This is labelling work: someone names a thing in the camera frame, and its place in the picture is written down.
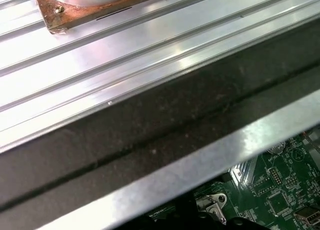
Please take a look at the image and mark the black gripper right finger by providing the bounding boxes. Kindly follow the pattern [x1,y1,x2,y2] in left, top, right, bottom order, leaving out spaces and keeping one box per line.
[212,216,254,230]

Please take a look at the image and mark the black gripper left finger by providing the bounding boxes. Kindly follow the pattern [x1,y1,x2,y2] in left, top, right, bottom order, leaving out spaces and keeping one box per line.
[146,214,212,230]

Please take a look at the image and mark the internal USB port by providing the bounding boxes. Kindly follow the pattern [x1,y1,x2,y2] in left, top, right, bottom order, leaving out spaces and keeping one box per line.
[292,205,320,226]

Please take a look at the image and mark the green motherboard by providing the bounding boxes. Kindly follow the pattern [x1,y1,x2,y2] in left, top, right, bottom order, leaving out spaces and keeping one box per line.
[147,130,320,230]

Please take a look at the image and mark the black PC case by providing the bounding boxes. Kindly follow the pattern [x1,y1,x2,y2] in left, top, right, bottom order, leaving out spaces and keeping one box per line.
[0,14,320,230]

